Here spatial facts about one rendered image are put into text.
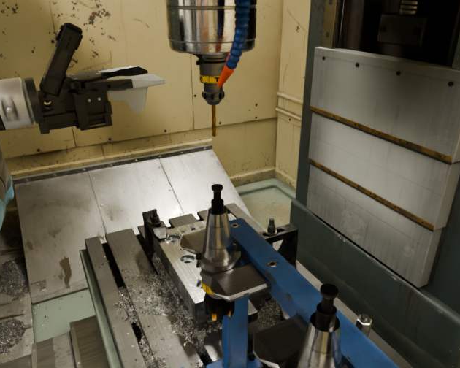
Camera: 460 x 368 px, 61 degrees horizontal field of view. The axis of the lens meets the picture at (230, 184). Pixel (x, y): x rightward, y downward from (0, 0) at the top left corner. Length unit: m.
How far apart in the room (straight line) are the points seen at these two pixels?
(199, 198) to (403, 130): 1.02
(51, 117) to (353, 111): 0.73
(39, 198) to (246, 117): 1.02
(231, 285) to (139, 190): 1.27
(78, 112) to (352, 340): 0.51
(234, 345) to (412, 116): 0.61
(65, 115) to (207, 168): 1.25
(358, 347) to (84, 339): 0.85
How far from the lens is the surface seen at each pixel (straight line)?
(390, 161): 1.03
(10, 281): 1.59
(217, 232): 0.52
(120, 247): 1.18
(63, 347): 1.20
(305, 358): 0.39
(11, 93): 0.68
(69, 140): 1.79
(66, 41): 0.68
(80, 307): 1.45
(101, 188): 1.76
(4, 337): 1.38
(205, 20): 0.68
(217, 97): 0.76
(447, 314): 1.10
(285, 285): 0.51
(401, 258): 1.10
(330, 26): 1.16
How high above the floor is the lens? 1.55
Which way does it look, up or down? 26 degrees down
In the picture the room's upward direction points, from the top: straight up
